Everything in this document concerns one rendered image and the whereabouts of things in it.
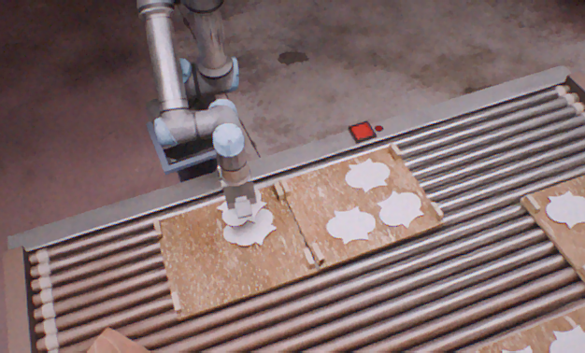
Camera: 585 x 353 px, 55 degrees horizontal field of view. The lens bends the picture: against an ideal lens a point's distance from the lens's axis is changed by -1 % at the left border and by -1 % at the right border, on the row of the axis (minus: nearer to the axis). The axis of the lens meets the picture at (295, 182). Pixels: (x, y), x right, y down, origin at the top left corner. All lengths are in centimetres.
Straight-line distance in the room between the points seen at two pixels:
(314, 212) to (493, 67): 230
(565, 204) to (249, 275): 98
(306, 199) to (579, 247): 82
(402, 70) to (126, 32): 194
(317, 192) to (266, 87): 186
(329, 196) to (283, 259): 27
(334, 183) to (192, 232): 47
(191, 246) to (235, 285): 20
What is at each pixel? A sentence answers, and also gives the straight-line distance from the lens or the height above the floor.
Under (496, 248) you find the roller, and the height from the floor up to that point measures 92.
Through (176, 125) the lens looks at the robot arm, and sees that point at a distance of 152.
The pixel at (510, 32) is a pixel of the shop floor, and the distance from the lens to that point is 416.
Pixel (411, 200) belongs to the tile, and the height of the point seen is 94.
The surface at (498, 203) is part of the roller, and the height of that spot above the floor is 92.
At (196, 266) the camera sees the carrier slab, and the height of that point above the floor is 94.
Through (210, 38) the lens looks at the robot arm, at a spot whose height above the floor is 134.
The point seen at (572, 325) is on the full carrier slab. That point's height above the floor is 94.
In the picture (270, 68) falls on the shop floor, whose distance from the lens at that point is 373.
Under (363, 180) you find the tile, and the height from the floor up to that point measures 94.
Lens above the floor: 236
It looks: 51 degrees down
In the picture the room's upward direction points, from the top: 4 degrees counter-clockwise
